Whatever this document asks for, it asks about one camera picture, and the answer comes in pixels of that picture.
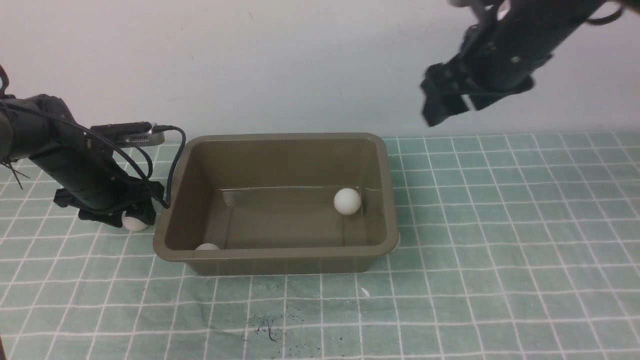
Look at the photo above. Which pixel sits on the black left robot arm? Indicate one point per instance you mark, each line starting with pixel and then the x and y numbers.
pixel 42 130

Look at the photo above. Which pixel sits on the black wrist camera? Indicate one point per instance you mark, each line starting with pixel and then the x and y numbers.
pixel 129 135

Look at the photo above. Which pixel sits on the green checkered tablecloth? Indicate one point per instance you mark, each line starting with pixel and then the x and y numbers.
pixel 516 247

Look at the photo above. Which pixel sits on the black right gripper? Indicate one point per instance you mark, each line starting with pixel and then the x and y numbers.
pixel 451 89

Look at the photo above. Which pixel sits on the white ping-pong ball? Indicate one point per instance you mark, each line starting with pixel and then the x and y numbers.
pixel 133 224
pixel 207 247
pixel 347 201

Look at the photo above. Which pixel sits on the brown plastic bin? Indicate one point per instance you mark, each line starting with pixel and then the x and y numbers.
pixel 266 200

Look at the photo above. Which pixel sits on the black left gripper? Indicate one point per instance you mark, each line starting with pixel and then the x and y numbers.
pixel 109 201

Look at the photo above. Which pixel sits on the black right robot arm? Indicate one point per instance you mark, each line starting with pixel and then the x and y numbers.
pixel 499 54

